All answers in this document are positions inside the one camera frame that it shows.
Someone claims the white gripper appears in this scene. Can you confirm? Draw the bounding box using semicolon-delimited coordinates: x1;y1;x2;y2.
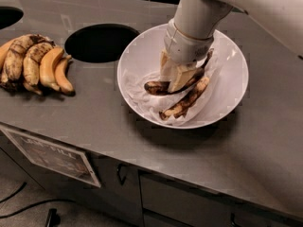
160;19;214;93

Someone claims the blackened banana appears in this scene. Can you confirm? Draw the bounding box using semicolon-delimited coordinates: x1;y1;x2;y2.
144;48;214;96
159;77;209;120

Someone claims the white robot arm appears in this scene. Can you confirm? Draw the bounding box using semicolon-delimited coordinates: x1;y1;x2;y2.
161;0;303;92

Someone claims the white round bowl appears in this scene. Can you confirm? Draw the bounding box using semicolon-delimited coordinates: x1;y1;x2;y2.
116;23;250;130

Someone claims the small yellow banana right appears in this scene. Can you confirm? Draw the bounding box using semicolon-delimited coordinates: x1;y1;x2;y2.
55;55;75;96

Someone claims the spotted yellow-brown banana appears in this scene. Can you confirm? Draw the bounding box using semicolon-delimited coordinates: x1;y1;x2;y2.
23;42;53;96

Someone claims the spotted brown banana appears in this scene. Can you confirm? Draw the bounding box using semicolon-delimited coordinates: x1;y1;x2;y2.
1;34;47;89

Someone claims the yellow banana far left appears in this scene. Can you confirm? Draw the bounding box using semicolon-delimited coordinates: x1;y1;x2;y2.
0;39;15;71

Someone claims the white paper liner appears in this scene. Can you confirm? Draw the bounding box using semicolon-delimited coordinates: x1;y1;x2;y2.
121;39;238;127

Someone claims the framed landfill sign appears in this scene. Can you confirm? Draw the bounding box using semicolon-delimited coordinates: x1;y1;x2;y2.
1;127;101;187

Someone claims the grey drawer front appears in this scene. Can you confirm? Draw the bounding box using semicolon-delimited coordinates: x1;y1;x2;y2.
140;174;232;227

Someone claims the black object on floor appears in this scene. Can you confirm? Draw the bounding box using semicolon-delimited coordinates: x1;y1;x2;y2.
45;208;61;227

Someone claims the black cabinet handle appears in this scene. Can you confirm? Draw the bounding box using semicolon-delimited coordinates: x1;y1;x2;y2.
116;164;128;185

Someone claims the black floor cable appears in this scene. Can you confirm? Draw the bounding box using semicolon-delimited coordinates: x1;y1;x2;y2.
0;198;75;219

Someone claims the black cable upper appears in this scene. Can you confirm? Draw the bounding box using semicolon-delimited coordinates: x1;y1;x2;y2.
0;181;28;204

